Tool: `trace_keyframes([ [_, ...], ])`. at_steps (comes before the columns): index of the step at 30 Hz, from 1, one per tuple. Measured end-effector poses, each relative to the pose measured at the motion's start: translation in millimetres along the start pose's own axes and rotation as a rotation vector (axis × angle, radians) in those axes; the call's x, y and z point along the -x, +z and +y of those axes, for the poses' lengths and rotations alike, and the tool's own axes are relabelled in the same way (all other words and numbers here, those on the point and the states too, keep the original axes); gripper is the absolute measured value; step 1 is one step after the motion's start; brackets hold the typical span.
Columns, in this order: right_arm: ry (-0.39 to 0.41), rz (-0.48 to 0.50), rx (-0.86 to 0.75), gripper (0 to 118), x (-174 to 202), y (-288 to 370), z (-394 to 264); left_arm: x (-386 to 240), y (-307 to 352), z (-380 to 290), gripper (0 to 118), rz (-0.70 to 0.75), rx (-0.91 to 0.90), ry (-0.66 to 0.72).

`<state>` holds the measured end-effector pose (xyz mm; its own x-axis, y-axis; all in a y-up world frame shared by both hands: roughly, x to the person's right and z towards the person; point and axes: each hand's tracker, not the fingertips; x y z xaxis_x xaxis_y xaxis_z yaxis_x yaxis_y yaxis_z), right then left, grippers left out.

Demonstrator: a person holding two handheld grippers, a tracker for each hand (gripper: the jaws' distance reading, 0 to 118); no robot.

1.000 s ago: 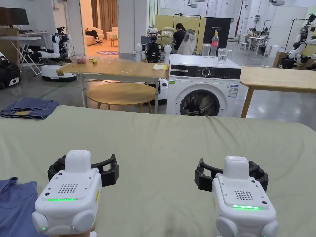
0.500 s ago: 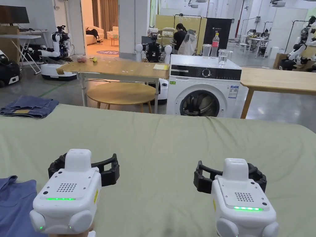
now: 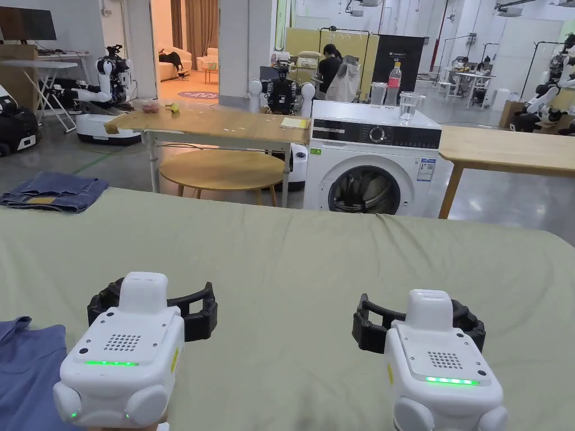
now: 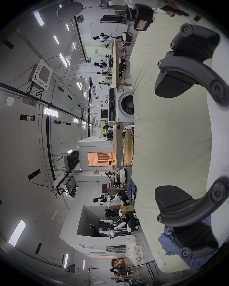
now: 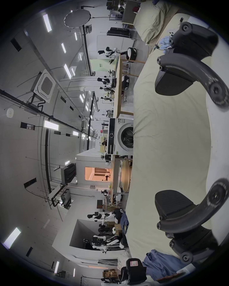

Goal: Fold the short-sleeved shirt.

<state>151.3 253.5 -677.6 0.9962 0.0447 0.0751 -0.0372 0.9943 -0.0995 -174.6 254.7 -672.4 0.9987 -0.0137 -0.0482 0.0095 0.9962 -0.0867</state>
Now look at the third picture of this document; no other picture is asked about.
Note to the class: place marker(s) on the white folding desk with monitor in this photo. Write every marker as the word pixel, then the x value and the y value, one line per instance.
pixel 40 67

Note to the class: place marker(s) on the black standing banner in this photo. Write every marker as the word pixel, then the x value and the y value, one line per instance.
pixel 402 54

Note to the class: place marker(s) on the black and white humanoid robot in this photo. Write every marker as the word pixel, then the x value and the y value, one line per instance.
pixel 282 92

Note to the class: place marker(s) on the white washing machine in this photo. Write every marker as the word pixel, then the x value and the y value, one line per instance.
pixel 373 166

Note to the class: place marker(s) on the beige sofa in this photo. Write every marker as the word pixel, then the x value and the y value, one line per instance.
pixel 173 63

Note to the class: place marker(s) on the bed with pale green sheet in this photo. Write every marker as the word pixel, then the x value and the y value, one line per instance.
pixel 287 269

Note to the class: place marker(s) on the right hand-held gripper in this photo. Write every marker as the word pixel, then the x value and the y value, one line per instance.
pixel 442 372

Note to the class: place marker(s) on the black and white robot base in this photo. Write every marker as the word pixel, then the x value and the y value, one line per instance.
pixel 15 125

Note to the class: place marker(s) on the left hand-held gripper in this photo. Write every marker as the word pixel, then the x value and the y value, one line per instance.
pixel 121 354

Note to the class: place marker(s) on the blue shirt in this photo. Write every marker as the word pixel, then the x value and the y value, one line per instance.
pixel 27 377

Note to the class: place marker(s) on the folded blue denim garment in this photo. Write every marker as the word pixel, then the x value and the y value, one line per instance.
pixel 54 191

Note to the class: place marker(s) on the person's left hand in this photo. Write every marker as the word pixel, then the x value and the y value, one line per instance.
pixel 158 425

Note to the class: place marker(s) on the white wheeled robot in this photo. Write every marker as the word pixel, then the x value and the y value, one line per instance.
pixel 105 92

